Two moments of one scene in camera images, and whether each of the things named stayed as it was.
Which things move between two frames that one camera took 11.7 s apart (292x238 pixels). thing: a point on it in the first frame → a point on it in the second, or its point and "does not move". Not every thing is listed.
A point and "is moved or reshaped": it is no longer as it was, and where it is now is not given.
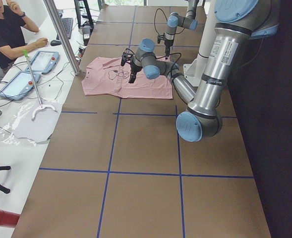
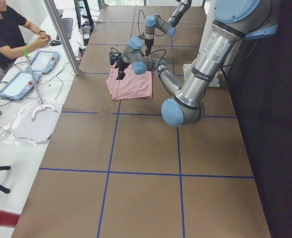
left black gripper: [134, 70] → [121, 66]
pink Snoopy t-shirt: [105, 76] is moved or reshaped
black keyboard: [68, 24] does not move
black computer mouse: [55, 42] does not move
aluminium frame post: [62, 35] does not move
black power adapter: [86, 30] does not move
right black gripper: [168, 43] → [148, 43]
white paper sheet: [35, 123] does not move
